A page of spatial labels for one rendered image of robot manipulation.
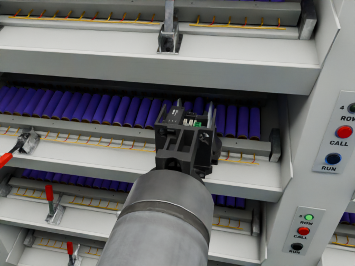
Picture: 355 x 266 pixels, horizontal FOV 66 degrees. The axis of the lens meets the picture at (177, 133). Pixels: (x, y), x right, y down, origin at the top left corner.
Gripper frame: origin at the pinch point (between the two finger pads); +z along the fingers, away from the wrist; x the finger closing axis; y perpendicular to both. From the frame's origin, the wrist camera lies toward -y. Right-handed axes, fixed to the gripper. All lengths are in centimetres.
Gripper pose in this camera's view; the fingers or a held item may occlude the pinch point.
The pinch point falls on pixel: (196, 119)
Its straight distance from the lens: 47.1
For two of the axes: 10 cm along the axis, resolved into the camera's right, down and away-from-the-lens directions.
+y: 0.0, -8.2, -5.7
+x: -9.8, -1.1, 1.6
